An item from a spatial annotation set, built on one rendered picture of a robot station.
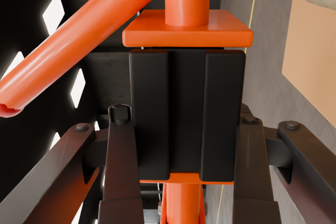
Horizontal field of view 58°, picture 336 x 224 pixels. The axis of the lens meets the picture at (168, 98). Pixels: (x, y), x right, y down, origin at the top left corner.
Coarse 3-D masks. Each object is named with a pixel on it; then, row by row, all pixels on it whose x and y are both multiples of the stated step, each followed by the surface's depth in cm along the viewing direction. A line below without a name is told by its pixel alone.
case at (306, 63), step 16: (304, 0) 32; (304, 16) 32; (320, 16) 28; (288, 32) 37; (304, 32) 32; (320, 32) 28; (288, 48) 37; (304, 48) 32; (320, 48) 28; (288, 64) 37; (304, 64) 32; (320, 64) 28; (304, 80) 32; (320, 80) 28; (304, 96) 32; (320, 96) 28; (320, 112) 28
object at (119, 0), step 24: (96, 0) 16; (120, 0) 16; (144, 0) 16; (72, 24) 17; (96, 24) 16; (120, 24) 17; (48, 48) 17; (72, 48) 17; (24, 72) 18; (48, 72) 18; (0, 96) 18; (24, 96) 18
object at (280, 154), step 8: (248, 112) 17; (264, 128) 15; (272, 128) 15; (264, 136) 14; (272, 136) 14; (272, 144) 14; (280, 144) 14; (272, 152) 14; (280, 152) 14; (288, 152) 14; (272, 160) 14; (280, 160) 14; (288, 160) 14
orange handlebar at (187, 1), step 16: (176, 0) 14; (192, 0) 14; (208, 0) 15; (176, 16) 14; (192, 16) 14; (208, 16) 15; (176, 192) 18; (192, 192) 18; (160, 208) 22; (176, 208) 19; (192, 208) 19
